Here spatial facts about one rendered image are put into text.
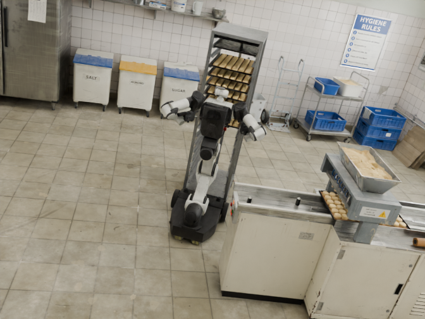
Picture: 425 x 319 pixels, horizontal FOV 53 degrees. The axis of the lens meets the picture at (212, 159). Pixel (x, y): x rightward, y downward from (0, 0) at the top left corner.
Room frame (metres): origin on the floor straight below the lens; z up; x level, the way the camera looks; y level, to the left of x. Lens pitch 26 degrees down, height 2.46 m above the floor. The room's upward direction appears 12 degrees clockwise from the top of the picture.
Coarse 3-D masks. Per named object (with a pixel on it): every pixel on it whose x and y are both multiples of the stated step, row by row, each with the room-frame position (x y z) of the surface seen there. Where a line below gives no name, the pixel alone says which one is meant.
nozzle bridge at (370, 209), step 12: (324, 156) 3.19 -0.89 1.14; (336, 156) 3.15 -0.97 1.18; (324, 168) 3.15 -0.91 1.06; (336, 168) 2.92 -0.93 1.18; (336, 180) 2.99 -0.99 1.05; (348, 180) 2.75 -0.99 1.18; (348, 192) 2.78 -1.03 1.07; (360, 192) 2.60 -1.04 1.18; (348, 204) 2.64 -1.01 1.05; (360, 204) 2.49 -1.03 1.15; (372, 204) 2.50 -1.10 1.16; (384, 204) 2.51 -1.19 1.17; (396, 204) 2.53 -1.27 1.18; (348, 216) 2.50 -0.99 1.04; (360, 216) 2.50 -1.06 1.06; (372, 216) 2.51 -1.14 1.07; (384, 216) 2.52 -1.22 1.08; (396, 216) 2.53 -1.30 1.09; (360, 228) 2.50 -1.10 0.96; (372, 228) 2.51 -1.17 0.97; (360, 240) 2.50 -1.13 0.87
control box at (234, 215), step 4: (236, 192) 2.84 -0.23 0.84; (236, 196) 2.79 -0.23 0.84; (232, 200) 2.81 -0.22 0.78; (236, 200) 2.73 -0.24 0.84; (232, 204) 2.78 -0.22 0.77; (236, 204) 2.67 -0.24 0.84; (232, 208) 2.74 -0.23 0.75; (236, 208) 2.63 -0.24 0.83; (236, 212) 2.63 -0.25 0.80; (232, 216) 2.68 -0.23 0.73; (236, 216) 2.63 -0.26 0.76; (232, 220) 2.64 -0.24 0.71; (236, 220) 2.63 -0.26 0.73
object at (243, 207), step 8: (240, 208) 2.59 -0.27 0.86; (248, 208) 2.60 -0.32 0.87; (256, 208) 2.61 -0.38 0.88; (264, 208) 2.61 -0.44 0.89; (272, 208) 2.62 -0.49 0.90; (280, 208) 2.65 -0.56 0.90; (280, 216) 2.63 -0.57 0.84; (288, 216) 2.64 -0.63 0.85; (296, 216) 2.65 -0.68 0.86; (304, 216) 2.65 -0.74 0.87; (312, 216) 2.66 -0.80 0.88; (320, 216) 2.67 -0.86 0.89; (328, 216) 2.68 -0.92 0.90
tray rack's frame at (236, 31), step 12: (228, 24) 4.47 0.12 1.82; (228, 36) 3.91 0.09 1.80; (240, 36) 3.91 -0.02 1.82; (252, 36) 4.05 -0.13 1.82; (264, 36) 4.19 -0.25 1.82; (264, 48) 4.48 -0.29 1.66; (252, 96) 4.48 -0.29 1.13; (240, 144) 4.48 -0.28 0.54; (192, 180) 4.12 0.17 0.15; (216, 180) 4.23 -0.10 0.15; (216, 192) 3.97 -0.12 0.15
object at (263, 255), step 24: (240, 192) 2.86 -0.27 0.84; (240, 216) 2.58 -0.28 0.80; (264, 216) 2.61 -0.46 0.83; (240, 240) 2.59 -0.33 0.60; (264, 240) 2.61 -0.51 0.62; (288, 240) 2.64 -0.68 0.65; (312, 240) 2.66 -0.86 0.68; (240, 264) 2.59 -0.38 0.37; (264, 264) 2.62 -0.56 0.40; (288, 264) 2.64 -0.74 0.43; (312, 264) 2.67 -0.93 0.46; (240, 288) 2.60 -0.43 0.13; (264, 288) 2.63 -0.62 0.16; (288, 288) 2.65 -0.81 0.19
